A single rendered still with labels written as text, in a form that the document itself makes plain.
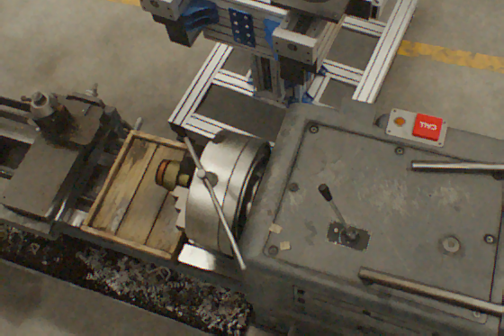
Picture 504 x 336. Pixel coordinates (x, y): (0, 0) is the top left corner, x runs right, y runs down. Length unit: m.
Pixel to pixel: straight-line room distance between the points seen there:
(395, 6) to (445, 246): 1.92
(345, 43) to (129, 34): 1.28
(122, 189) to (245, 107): 1.04
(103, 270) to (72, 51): 1.66
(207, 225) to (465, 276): 0.58
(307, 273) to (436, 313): 0.27
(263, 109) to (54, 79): 1.28
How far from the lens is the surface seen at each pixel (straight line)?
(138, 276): 1.96
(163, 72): 3.08
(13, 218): 1.80
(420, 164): 1.27
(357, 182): 1.26
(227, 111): 2.61
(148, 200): 1.70
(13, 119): 2.09
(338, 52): 2.78
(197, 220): 1.33
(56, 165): 1.76
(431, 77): 3.01
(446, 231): 1.24
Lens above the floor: 2.39
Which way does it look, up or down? 61 degrees down
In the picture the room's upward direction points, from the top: 11 degrees counter-clockwise
